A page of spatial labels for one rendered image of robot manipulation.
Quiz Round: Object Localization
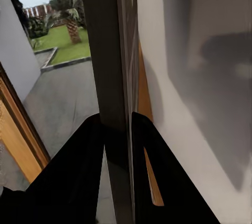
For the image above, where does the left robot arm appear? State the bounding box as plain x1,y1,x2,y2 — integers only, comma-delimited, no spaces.
0,185,24,220

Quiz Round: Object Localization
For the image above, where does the poster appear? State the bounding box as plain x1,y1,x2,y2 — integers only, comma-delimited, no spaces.
82,0,139,224

